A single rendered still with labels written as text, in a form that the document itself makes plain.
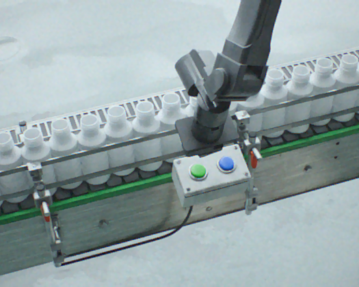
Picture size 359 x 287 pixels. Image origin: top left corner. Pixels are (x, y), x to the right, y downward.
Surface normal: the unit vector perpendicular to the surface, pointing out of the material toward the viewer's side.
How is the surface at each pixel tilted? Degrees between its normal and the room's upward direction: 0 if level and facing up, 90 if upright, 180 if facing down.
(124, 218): 90
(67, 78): 0
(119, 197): 90
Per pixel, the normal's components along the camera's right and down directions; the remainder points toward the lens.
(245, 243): -0.03, -0.73
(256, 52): 0.61, 0.43
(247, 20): -0.71, 0.02
